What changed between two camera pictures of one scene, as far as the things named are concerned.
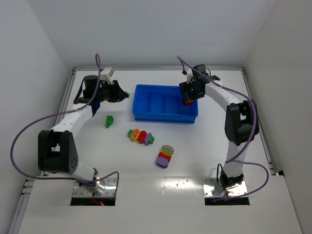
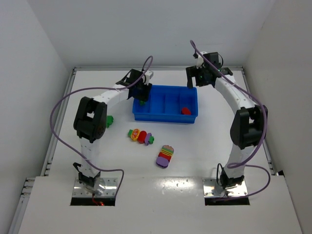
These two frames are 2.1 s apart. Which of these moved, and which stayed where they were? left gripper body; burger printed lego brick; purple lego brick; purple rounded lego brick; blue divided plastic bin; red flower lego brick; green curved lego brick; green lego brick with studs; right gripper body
Moved: right gripper body; red flower lego brick; left gripper body
Stayed: green lego brick with studs; purple rounded lego brick; burger printed lego brick; blue divided plastic bin; purple lego brick; green curved lego brick
